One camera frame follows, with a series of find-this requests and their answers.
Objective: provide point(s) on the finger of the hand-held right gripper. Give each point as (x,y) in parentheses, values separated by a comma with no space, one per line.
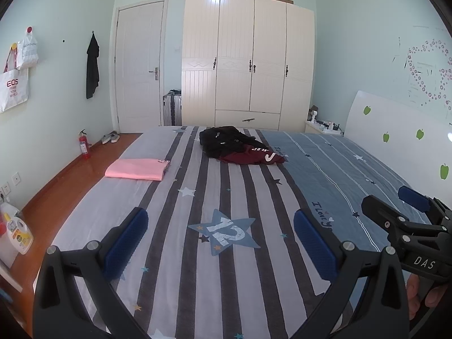
(411,196)
(378,210)

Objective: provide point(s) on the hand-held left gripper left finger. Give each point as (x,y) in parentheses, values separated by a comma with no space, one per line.
(129,240)

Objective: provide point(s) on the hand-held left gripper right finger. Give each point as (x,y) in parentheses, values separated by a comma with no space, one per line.
(314,247)

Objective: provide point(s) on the black printed t-shirt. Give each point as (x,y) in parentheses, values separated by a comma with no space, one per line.
(222,139)

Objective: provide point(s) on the person's right hand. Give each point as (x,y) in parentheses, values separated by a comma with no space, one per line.
(412,295)

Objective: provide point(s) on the white headboard with apple stickers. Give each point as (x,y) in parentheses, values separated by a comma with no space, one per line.
(395,134)

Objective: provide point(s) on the pink folded garment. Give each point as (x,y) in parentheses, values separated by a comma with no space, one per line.
(137,168)

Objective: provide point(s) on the white nightstand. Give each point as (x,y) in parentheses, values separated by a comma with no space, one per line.
(317,129)

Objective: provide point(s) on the bed with striped star sheet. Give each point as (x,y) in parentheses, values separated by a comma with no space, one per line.
(219,190)

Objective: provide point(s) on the red fire extinguisher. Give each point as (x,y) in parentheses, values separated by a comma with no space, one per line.
(84,146)

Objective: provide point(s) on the grey shoe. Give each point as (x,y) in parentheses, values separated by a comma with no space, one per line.
(106,138)
(115,137)

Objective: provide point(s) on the white detergent bottle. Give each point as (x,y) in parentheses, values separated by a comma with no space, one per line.
(17,229)

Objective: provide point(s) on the maroon garment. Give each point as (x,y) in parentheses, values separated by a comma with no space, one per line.
(247,157)

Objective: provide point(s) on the small white fan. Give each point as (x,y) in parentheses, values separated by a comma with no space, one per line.
(314,115)

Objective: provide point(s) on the white shelf unit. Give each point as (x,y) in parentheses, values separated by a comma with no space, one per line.
(9,273)

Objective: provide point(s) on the silver ribbed suitcase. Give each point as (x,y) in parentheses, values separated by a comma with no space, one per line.
(172,109)

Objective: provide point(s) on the black hanging garment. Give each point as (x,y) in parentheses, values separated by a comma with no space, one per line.
(93,67)

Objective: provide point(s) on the white door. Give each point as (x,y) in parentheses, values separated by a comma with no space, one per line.
(139,60)

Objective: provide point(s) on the white tote bag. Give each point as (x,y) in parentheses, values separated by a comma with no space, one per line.
(14,91)

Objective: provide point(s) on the cream wardrobe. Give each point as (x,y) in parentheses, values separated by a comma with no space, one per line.
(247,60)

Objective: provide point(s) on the white plastic bag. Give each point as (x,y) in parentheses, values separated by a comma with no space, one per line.
(27,53)

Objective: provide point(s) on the heart wall sticker decoration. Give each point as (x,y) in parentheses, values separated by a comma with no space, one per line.
(413,70)

